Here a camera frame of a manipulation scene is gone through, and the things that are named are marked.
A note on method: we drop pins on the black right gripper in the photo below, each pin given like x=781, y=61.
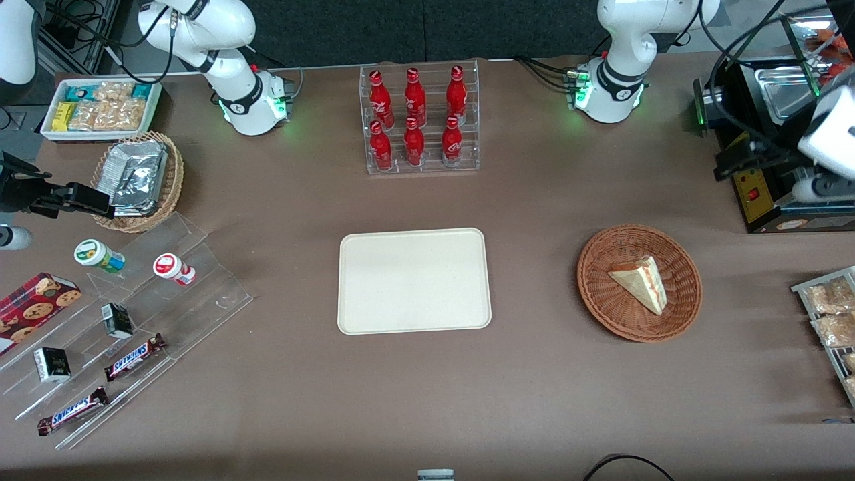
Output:
x=15, y=192

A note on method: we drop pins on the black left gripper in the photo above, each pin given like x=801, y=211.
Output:
x=766, y=153

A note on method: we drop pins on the triangle sandwich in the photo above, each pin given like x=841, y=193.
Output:
x=642, y=280

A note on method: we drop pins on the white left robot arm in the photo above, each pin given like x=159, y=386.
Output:
x=621, y=40

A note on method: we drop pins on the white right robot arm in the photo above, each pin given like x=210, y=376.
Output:
x=230, y=87

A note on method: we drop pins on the light wicker basket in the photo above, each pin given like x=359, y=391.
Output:
x=172, y=180

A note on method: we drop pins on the tray of wrapped pastries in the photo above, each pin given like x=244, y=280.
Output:
x=801, y=288

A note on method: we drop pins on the brown wicker basket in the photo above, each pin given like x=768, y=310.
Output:
x=608, y=304

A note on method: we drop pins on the cream plastic tray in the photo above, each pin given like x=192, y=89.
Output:
x=414, y=280

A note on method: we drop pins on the silver foil package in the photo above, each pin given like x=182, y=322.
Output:
x=137, y=175

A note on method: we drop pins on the black hot food display case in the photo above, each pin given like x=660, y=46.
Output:
x=758, y=200

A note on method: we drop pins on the green lid yogurt cup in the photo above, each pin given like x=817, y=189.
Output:
x=99, y=256

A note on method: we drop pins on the red lid yogurt cup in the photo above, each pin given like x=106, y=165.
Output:
x=172, y=268

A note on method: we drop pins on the steel food pan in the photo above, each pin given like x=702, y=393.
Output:
x=788, y=93

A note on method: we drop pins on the clear bag of crackers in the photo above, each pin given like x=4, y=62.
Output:
x=107, y=115
x=113, y=91

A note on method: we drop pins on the white snack bin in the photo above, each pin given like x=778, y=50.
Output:
x=48, y=133

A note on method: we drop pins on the yellow snack packet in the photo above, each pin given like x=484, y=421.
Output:
x=63, y=115

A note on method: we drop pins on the small black carton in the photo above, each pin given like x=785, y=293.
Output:
x=52, y=365
x=117, y=321

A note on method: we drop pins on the teal snack packet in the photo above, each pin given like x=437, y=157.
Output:
x=141, y=91
x=77, y=93

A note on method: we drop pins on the clear acrylic stepped shelf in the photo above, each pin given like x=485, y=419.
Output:
x=200, y=300

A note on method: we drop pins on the red cookie box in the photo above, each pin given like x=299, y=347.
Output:
x=33, y=308

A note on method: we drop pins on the Snickers bar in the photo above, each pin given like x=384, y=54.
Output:
x=133, y=357
x=72, y=411

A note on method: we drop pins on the clear bag of pastry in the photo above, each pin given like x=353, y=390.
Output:
x=831, y=297
x=835, y=329

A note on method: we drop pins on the red cola bottle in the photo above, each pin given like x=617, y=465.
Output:
x=381, y=100
x=381, y=150
x=415, y=99
x=457, y=95
x=452, y=143
x=414, y=145

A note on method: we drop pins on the clear acrylic bottle rack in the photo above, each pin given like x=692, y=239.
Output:
x=431, y=167

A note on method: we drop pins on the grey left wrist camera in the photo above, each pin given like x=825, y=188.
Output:
x=821, y=189

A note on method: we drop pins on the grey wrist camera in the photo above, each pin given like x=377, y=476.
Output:
x=821, y=189
x=13, y=238

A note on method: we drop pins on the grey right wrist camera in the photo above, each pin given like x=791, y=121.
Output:
x=13, y=238

